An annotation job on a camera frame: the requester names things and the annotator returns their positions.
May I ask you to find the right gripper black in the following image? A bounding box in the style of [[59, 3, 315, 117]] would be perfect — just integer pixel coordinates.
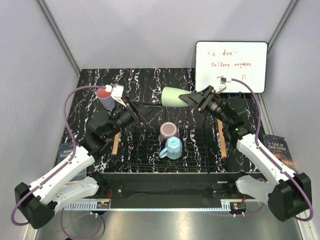
[[179, 85, 232, 126]]

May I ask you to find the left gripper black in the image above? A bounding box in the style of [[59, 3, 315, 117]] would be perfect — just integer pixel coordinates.
[[106, 95, 163, 139]]

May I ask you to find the green plastic cup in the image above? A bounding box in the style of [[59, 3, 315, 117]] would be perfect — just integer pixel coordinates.
[[161, 86, 191, 108]]

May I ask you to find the lavender plastic cup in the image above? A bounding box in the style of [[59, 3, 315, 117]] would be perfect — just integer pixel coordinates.
[[98, 96, 116, 111]]

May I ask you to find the light blue ceramic mug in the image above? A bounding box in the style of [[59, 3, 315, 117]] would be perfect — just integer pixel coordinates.
[[159, 136, 182, 160]]

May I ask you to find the pink plastic cup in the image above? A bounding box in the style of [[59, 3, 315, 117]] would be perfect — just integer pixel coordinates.
[[96, 88, 111, 99]]

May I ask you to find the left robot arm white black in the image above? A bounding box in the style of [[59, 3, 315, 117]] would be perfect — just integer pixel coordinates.
[[14, 97, 162, 229]]

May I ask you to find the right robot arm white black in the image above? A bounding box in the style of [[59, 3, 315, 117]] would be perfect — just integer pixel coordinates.
[[179, 86, 314, 222]]

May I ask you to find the mauve ceramic mug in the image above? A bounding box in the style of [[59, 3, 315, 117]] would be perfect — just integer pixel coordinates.
[[159, 121, 178, 142]]

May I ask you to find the black marble pattern mat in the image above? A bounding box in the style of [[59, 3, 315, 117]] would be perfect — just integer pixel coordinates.
[[51, 67, 266, 174]]

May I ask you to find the Nineteen Eighty-Four book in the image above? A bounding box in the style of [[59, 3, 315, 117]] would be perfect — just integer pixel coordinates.
[[56, 142, 87, 182]]

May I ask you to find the Tale of Two Cities book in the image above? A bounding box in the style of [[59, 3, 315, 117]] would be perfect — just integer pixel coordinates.
[[262, 134, 297, 172]]

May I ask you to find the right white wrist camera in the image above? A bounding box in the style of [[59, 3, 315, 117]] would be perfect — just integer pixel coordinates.
[[215, 76, 232, 94]]

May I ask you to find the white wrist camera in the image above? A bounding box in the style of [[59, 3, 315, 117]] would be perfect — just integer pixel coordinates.
[[105, 84, 127, 107], [215, 76, 232, 94]]

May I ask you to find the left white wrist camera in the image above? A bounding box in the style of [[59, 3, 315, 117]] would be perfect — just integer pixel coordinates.
[[105, 84, 127, 107]]

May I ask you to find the right wooden rack handle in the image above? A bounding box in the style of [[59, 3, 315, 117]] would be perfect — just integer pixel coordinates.
[[217, 119, 227, 158]]

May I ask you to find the wooden rack handle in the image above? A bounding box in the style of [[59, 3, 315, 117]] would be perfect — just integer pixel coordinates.
[[217, 119, 227, 158], [112, 132, 121, 156]]

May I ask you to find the black wire dish rack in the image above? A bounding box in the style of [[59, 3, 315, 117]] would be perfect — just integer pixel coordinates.
[[105, 107, 225, 173]]

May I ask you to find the left wooden rack handle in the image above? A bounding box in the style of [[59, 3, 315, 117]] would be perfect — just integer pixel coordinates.
[[112, 132, 121, 156]]

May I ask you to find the white whiteboard black frame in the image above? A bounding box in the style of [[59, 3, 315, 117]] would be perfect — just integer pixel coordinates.
[[195, 41, 268, 94]]

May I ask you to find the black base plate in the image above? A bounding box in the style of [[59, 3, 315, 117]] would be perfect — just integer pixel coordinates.
[[79, 172, 258, 210]]

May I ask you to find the white cable duct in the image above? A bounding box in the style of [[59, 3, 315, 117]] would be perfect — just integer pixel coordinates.
[[64, 201, 111, 211]]

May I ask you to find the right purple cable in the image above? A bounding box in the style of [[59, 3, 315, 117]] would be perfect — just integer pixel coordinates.
[[209, 78, 315, 221]]

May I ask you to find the purple cable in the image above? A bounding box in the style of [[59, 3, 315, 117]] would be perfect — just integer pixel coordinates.
[[209, 78, 315, 221], [10, 84, 113, 238]]

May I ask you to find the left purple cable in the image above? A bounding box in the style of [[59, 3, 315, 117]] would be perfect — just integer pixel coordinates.
[[10, 84, 113, 238]]

